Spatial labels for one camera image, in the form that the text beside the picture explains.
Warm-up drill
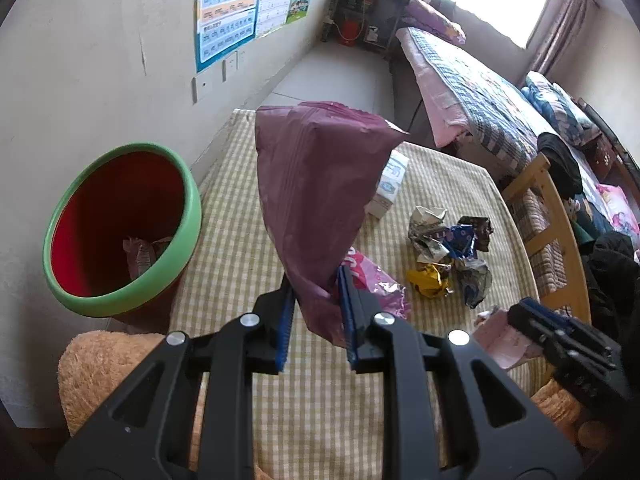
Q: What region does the black jacket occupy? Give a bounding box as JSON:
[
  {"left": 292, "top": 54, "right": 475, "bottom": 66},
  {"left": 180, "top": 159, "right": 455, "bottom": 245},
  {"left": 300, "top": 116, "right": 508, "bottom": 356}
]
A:
[{"left": 582, "top": 232, "right": 640, "bottom": 353}]

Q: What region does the pale pink paper wrapper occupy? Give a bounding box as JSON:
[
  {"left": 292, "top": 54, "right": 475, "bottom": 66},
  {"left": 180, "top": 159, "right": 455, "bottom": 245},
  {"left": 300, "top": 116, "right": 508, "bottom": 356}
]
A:
[{"left": 472, "top": 306, "right": 543, "bottom": 372}]

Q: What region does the folded blue plaid blanket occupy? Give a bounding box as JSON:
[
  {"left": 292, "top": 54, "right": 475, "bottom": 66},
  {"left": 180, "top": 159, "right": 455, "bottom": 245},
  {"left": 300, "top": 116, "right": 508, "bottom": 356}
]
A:
[{"left": 520, "top": 71, "right": 601, "bottom": 147}]

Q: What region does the pink snack bag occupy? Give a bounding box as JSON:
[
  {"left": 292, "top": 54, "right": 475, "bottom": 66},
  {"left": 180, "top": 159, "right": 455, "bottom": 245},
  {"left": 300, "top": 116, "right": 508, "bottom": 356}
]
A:
[{"left": 340, "top": 245, "right": 413, "bottom": 322}]

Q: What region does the purple folded blanket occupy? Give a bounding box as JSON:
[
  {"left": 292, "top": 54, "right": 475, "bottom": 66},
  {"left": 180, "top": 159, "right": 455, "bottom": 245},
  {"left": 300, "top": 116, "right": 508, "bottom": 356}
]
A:
[{"left": 404, "top": 0, "right": 466, "bottom": 44}]

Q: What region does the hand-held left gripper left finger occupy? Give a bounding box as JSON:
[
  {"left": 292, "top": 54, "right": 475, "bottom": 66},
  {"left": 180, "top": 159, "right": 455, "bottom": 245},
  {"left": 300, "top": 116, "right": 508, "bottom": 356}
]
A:
[{"left": 55, "top": 272, "right": 297, "bottom": 480}]

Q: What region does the beige checked tablecloth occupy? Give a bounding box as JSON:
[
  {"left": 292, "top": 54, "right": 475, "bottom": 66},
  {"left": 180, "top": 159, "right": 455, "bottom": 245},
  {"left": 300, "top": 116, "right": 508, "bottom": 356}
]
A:
[{"left": 170, "top": 108, "right": 542, "bottom": 480}]

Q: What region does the pink bed sheet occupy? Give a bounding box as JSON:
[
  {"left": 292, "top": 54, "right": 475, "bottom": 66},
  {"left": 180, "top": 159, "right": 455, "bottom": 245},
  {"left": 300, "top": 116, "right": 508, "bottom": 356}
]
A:
[{"left": 397, "top": 30, "right": 474, "bottom": 149}]

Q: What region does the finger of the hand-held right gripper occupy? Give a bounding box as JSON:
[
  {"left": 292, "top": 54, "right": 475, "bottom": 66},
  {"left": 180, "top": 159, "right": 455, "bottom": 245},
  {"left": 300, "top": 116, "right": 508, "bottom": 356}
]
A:
[
  {"left": 507, "top": 306, "right": 616, "bottom": 377},
  {"left": 519, "top": 297, "right": 621, "bottom": 361}
]

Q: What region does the blue alphabet wall poster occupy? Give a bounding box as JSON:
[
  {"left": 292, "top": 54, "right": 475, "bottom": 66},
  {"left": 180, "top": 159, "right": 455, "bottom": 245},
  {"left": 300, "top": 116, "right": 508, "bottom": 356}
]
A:
[{"left": 195, "top": 0, "right": 262, "bottom": 74}]

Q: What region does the silver wrapper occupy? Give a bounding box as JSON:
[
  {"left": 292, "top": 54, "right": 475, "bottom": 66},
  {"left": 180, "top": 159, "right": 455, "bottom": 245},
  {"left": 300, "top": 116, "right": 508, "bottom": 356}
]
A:
[{"left": 452, "top": 257, "right": 493, "bottom": 309}]

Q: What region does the red bin with green rim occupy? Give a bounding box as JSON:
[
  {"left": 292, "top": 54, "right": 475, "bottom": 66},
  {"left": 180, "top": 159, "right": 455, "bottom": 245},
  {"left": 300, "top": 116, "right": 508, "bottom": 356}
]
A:
[{"left": 42, "top": 141, "right": 203, "bottom": 319}]

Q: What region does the purple snack bag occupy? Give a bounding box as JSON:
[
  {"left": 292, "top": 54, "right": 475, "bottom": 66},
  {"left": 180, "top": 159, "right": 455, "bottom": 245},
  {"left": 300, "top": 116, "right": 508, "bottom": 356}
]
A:
[{"left": 255, "top": 101, "right": 409, "bottom": 349}]

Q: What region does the dark brown wrapper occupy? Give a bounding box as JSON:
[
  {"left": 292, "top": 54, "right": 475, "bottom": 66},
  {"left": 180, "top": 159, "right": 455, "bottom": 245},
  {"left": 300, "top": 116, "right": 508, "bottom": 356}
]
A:
[{"left": 457, "top": 216, "right": 494, "bottom": 253}]

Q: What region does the bed with patchwork quilt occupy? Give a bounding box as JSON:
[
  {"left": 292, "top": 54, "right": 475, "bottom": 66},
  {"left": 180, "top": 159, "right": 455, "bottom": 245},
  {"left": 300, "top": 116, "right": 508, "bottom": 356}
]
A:
[{"left": 407, "top": 27, "right": 617, "bottom": 202}]

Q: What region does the white milk carton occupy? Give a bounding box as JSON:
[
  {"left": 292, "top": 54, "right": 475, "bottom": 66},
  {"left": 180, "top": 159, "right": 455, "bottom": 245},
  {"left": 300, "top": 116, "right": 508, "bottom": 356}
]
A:
[{"left": 363, "top": 149, "right": 411, "bottom": 219}]

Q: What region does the plaid chair cushion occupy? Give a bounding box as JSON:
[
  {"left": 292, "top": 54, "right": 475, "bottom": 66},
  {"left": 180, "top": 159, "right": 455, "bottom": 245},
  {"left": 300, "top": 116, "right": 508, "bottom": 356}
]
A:
[{"left": 520, "top": 190, "right": 571, "bottom": 294}]

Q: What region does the pink printed pillow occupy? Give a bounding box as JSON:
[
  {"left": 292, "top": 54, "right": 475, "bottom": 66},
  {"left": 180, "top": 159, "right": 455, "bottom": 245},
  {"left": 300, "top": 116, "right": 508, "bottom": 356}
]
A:
[{"left": 595, "top": 185, "right": 640, "bottom": 247}]

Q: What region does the black folded clothing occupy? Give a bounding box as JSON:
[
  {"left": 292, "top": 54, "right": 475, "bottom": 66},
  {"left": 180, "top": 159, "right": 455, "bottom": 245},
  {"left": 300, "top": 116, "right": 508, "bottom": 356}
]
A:
[{"left": 537, "top": 132, "right": 584, "bottom": 199}]

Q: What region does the yellow wrapper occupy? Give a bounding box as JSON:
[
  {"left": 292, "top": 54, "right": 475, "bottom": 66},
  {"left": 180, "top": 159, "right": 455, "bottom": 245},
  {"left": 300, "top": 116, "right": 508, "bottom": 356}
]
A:
[{"left": 406, "top": 262, "right": 454, "bottom": 299}]

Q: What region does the blue wrapper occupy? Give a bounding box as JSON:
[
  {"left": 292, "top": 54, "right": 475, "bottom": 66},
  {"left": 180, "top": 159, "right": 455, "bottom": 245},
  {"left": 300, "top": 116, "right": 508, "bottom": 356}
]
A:
[{"left": 442, "top": 224, "right": 476, "bottom": 260}]

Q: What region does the dark wooden headboard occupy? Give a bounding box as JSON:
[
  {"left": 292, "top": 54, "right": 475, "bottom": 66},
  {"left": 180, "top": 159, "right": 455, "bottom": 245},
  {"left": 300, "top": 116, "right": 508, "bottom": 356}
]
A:
[{"left": 575, "top": 97, "right": 640, "bottom": 197}]

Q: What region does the peach plush cushion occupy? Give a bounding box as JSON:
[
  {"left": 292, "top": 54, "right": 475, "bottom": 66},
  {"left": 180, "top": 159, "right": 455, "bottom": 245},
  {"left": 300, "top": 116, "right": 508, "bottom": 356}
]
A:
[{"left": 57, "top": 329, "right": 621, "bottom": 461}]

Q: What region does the wooden chair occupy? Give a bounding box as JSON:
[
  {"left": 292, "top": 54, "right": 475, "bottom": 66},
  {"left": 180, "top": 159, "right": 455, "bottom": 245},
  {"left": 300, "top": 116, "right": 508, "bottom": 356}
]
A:
[{"left": 502, "top": 152, "right": 593, "bottom": 327}]

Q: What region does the mauve curtain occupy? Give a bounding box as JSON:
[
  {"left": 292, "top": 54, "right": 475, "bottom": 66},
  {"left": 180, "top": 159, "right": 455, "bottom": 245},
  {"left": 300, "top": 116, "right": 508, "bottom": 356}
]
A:
[{"left": 530, "top": 0, "right": 601, "bottom": 78}]

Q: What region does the pink and white wrapper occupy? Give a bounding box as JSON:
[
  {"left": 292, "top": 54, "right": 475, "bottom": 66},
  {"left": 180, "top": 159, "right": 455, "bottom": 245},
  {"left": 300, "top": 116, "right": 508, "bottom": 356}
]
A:
[{"left": 122, "top": 236, "right": 173, "bottom": 281}]

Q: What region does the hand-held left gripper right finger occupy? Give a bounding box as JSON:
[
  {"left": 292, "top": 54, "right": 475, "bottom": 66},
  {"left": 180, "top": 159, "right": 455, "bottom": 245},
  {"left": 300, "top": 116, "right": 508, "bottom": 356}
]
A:
[{"left": 337, "top": 265, "right": 586, "bottom": 480}]

